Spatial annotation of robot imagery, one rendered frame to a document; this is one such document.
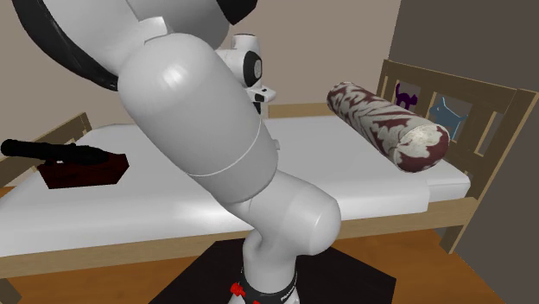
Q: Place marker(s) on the dark red white patterned bolster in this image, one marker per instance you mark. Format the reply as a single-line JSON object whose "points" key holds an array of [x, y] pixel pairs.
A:
{"points": [[379, 122]]}

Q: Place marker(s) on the black cannon on dark red base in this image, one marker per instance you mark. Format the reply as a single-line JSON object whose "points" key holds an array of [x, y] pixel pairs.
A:
{"points": [[84, 170]]}

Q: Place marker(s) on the black robot stand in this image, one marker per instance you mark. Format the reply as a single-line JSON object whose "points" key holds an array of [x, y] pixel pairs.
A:
{"points": [[349, 282]]}

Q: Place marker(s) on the purple cat figure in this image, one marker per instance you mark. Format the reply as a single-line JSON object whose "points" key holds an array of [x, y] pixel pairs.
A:
{"points": [[403, 99]]}

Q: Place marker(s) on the wooden bed with white mattress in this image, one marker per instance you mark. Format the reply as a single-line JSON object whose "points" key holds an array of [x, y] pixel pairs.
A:
{"points": [[337, 168]]}

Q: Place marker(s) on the blue cat figure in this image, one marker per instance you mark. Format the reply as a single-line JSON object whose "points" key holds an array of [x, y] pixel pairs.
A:
{"points": [[446, 115]]}

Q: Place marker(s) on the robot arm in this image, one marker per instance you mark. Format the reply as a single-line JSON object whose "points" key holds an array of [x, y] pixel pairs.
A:
{"points": [[189, 109]]}

